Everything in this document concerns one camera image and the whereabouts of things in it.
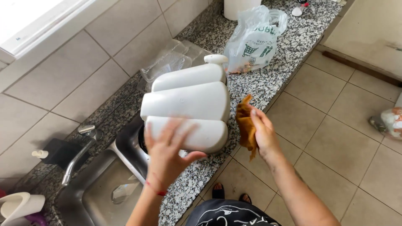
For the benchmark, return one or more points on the person's right hand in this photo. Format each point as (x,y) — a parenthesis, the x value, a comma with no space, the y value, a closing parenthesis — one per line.
(265,133)

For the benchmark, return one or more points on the person's left hand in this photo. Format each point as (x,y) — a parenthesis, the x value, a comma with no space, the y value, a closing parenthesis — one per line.
(165,157)

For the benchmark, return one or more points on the person's right fingers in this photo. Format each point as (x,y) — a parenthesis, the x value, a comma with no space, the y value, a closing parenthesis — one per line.
(257,121)

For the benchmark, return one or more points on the orange cleaning cloth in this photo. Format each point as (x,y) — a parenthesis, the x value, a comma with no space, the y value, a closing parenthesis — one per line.
(245,127)

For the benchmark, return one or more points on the white plastic dispenser unit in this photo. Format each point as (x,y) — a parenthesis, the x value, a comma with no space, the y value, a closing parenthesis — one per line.
(188,106)

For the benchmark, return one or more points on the printed plastic shopping bag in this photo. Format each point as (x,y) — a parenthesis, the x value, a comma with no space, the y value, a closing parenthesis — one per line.
(254,44)

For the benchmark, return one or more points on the black sandal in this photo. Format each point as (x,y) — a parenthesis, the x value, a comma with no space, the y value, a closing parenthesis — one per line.
(245,198)
(218,190)

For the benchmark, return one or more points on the black printed shirt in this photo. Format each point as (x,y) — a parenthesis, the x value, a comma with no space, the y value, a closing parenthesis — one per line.
(231,213)

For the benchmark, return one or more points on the clear plastic food container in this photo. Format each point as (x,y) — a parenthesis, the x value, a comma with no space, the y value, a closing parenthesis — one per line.
(168,61)

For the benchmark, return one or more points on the white cylindrical container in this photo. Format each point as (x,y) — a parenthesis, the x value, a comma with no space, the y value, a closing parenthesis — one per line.
(240,8)

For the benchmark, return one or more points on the small white and red bottle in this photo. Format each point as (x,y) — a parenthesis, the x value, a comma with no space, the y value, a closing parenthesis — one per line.
(300,8)

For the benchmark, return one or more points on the filled plastic bag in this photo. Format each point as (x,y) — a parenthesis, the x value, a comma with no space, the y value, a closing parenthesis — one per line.
(388,122)

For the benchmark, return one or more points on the stainless steel sink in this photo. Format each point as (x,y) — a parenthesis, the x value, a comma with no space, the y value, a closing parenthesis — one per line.
(103,185)

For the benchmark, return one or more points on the chrome faucet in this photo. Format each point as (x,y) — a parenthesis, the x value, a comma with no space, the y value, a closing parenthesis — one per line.
(80,152)

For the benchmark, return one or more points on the black soap dispenser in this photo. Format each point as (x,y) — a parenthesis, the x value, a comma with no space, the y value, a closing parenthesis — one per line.
(59,153)

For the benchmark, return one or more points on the purple plastic item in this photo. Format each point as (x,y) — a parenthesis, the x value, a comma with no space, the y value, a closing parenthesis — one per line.
(37,219)

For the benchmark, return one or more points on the white curved plastic holder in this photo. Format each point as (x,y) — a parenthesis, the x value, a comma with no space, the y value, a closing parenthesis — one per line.
(20,205)

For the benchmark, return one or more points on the window frame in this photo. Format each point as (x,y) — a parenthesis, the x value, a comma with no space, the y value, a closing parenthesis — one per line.
(34,25)

